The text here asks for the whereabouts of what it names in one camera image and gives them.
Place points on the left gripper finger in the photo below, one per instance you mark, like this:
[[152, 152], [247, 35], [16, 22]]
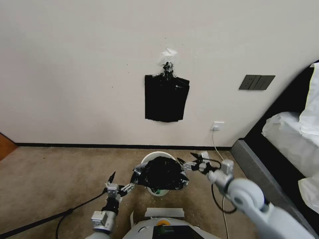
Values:
[[127, 188], [112, 177]]

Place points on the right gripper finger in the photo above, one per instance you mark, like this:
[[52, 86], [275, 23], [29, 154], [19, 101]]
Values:
[[195, 155], [188, 165]]

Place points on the black trash bag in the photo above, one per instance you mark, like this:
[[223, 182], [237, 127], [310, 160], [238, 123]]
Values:
[[160, 173]]

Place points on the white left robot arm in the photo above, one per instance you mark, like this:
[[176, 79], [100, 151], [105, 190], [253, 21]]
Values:
[[103, 220]]

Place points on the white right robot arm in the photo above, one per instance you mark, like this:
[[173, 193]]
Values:
[[245, 195]]

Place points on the white round trash bin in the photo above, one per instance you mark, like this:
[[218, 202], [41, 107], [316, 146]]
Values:
[[152, 157]]

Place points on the black baseboard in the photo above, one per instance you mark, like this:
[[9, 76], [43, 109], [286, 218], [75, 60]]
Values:
[[99, 145]]

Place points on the white robot front shell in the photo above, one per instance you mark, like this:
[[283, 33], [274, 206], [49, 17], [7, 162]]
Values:
[[144, 230]]

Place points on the hanging stack of black bags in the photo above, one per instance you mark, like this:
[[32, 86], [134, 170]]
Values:
[[165, 99]]

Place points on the white duvet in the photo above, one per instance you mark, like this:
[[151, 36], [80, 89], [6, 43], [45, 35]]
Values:
[[289, 139]]

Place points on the brown wooden furniture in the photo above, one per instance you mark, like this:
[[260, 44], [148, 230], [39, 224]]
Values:
[[6, 147]]

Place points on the white pillow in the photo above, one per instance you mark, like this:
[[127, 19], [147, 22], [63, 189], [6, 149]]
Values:
[[311, 107]]

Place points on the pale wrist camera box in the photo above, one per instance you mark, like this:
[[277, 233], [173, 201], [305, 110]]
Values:
[[205, 155], [112, 189]]

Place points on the white wall socket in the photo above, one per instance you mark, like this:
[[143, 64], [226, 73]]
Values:
[[217, 126]]

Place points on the dark grey bed frame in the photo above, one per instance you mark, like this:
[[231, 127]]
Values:
[[261, 164]]

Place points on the dark grey switch panel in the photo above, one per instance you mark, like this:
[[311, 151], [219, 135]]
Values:
[[256, 82]]

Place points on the white crumpled wall tape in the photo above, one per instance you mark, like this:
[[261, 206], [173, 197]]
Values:
[[168, 54]]

